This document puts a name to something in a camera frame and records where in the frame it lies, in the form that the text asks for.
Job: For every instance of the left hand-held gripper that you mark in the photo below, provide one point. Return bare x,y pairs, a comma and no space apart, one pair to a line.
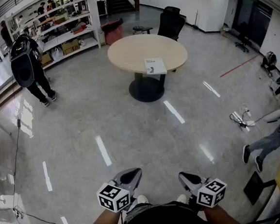
113,196

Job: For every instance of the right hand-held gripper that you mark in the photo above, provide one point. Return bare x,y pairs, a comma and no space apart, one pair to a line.
211,193

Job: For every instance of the white book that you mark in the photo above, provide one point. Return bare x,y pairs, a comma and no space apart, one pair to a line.
155,67

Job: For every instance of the person's right forearm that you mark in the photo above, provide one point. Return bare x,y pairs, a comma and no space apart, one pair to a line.
220,218

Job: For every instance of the person's white shoe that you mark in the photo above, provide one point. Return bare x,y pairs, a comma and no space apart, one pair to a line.
181,198
142,199

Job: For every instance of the person's black t-shirt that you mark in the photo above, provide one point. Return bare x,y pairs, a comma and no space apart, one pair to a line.
164,219

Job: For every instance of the black flat stand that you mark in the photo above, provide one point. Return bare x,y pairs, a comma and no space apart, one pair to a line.
255,189

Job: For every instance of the white power strip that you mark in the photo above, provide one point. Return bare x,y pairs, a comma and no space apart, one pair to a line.
251,123

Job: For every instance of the red floor tape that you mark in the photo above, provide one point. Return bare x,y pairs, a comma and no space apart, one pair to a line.
238,66

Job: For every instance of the round wooden table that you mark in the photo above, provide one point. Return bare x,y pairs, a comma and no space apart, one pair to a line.
137,50

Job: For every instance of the white plastic bag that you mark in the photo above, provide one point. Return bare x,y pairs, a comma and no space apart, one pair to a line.
57,54

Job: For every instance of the printed cardboard box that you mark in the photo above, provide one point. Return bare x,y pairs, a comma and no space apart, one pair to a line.
70,47

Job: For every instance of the plain cardboard box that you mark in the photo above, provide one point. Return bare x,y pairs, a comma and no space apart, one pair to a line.
46,60

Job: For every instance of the red bin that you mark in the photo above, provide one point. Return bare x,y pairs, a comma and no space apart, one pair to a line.
113,33

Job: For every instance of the black round stool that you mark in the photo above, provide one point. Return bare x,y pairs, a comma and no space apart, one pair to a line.
138,28

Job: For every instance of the black swivel chair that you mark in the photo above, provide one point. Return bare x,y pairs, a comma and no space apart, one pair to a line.
243,39

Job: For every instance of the white shelf unit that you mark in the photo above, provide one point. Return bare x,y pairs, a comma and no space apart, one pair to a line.
58,39

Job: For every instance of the black office chair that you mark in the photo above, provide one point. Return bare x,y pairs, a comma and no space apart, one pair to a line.
171,23

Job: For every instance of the dark double door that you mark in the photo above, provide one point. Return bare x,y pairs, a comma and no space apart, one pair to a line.
256,20

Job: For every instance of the staircase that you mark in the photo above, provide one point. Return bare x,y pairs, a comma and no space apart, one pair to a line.
119,1

